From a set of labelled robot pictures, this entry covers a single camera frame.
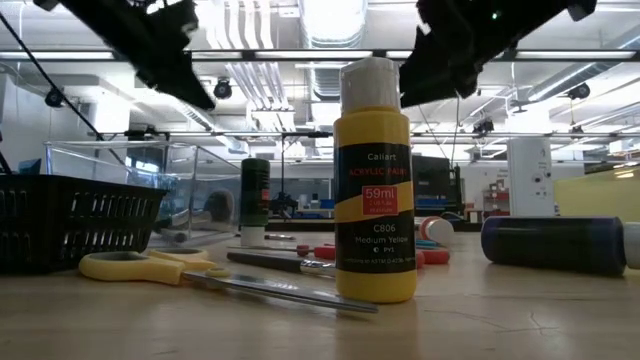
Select black computer monitor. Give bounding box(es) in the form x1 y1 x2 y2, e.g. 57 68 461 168
412 154 464 216

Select thin hanging black cable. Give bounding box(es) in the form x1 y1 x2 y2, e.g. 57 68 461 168
451 94 462 166

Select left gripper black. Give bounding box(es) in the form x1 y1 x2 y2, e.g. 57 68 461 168
58 0 217 112

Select black aluminium table frame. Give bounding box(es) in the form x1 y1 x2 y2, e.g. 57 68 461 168
264 219 335 233

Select yellow acrylic paint bottle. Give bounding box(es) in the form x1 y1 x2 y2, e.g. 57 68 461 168
333 56 418 305

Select yellow-handled scissors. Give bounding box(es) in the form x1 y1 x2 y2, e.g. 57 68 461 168
78 247 380 316

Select black overhead frame beam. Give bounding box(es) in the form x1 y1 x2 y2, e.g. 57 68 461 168
0 48 640 63

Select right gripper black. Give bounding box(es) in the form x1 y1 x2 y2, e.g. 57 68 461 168
399 0 571 109

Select blue acrylic paint bottle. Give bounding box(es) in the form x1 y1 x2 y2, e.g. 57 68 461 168
480 215 640 277

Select black plastic slotted basket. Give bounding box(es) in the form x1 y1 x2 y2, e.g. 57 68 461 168
0 173 170 275

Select yellow plastic bin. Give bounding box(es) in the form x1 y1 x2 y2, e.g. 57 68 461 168
553 167 640 224

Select clear plastic container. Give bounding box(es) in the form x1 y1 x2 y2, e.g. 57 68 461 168
43 140 244 244

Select red-handled scissors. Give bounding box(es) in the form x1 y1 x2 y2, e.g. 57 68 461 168
227 242 451 266

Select white room pillar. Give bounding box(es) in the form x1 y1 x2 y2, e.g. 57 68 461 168
507 137 555 219

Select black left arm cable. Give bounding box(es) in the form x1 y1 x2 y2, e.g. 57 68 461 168
0 10 126 166

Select green acrylic paint bottle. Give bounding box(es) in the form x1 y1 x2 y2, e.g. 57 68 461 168
239 158 272 247

